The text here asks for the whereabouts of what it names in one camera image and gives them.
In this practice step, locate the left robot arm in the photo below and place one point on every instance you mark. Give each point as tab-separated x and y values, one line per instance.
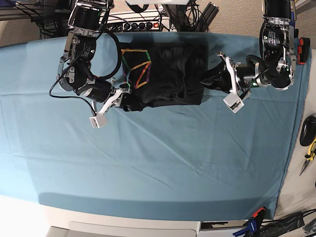
276	64

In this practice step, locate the yellow handled pliers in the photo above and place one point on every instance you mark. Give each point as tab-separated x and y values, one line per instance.
309	156

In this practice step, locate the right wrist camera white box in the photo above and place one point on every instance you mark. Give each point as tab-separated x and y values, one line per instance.
98	121

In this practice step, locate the blue table cloth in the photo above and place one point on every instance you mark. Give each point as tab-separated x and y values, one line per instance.
191	163

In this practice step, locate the orange blue clamp bottom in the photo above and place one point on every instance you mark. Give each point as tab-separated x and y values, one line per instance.
253	224

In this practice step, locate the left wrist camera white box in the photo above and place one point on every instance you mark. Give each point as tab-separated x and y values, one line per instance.
233	102

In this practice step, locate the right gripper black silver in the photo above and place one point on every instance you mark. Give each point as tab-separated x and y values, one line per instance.
104	92

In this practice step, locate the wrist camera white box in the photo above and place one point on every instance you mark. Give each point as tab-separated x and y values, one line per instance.
98	121
233	102

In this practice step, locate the black aluminium extrusion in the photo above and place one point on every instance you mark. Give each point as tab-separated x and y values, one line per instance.
206	17

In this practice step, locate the orange black clamp top right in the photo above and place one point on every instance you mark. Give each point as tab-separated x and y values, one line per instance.
303	50

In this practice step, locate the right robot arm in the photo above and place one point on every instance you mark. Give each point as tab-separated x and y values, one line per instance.
88	20

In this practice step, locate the black computer mouse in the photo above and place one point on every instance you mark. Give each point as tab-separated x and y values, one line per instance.
308	131

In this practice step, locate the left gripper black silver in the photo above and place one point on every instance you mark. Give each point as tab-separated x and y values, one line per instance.
229	76

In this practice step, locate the black T-shirt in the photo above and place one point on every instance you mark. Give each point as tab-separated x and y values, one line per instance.
165	74

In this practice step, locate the black power strip red switch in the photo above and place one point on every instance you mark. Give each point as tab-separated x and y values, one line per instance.
134	27

